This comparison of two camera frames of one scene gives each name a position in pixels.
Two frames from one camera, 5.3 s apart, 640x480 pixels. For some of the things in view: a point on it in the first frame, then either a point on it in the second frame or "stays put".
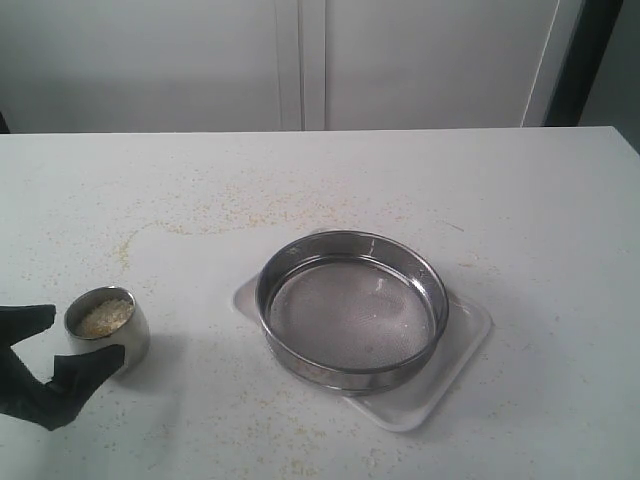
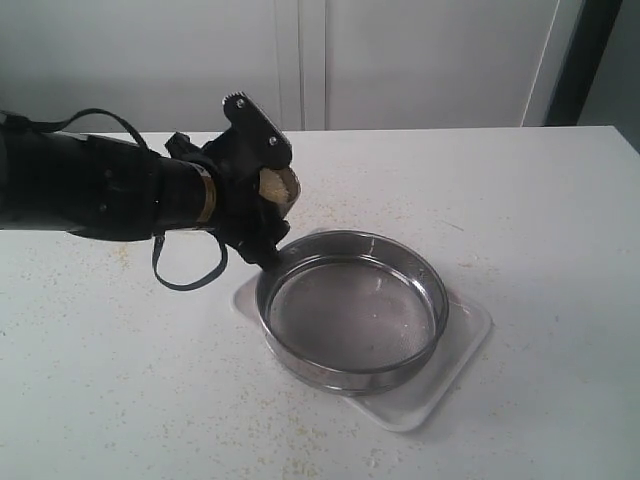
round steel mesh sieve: [350, 311] stays put
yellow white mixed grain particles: [106, 318] to [272, 186]
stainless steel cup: [104, 316] to [281, 186]
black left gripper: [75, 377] to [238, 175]
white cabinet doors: [148, 66] stays put
